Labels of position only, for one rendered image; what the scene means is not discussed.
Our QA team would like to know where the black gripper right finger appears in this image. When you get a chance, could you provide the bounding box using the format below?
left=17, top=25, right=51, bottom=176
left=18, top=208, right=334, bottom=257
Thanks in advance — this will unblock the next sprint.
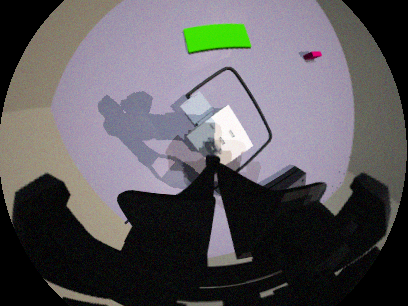
left=217, top=164, right=327, bottom=260

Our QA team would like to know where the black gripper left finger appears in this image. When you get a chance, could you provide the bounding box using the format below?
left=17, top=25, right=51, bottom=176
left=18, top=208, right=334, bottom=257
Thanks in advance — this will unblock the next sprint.
left=117, top=164, right=216, bottom=256

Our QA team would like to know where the white power cube with black cable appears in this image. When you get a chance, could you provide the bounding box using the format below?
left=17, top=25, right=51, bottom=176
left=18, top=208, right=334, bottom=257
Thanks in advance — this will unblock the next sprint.
left=187, top=106, right=252, bottom=165

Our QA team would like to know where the small pink block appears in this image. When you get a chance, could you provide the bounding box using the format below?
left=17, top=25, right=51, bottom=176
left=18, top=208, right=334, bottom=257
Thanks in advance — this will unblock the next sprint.
left=303, top=52, right=321, bottom=60

